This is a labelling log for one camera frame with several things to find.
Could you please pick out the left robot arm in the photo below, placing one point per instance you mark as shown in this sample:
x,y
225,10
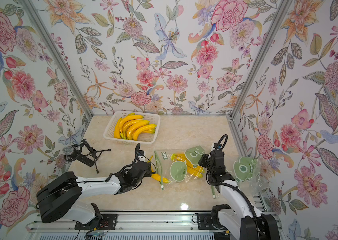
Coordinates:
x,y
60,199

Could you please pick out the aluminium front rail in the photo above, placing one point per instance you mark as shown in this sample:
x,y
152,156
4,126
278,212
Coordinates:
x,y
129,222

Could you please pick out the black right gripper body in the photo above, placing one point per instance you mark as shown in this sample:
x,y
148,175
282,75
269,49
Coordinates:
x,y
207,162

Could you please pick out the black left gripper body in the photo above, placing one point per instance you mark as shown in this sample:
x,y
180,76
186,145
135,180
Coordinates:
x,y
148,173

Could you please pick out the black microphone on tripod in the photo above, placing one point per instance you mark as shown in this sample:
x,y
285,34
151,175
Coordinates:
x,y
83,153

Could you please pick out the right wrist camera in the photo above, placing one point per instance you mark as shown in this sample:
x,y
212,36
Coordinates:
x,y
216,147

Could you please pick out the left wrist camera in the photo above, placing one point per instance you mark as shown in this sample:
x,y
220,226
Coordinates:
x,y
141,156

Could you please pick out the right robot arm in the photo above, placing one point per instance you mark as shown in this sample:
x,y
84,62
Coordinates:
x,y
242,219

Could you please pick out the zip-top bag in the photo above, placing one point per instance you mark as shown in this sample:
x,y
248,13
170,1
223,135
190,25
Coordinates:
x,y
213,190
180,166
248,173

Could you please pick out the white plastic basket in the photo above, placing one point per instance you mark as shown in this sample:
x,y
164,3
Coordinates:
x,y
144,138

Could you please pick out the yellow banana bunch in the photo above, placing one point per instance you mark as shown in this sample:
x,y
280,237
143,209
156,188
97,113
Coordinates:
x,y
127,125

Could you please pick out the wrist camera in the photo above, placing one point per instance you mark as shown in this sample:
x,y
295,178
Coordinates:
x,y
141,156
216,147

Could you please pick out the single yellow banana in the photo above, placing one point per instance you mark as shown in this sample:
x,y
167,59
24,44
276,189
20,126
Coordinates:
x,y
156,176
134,127
117,133
128,118
150,129

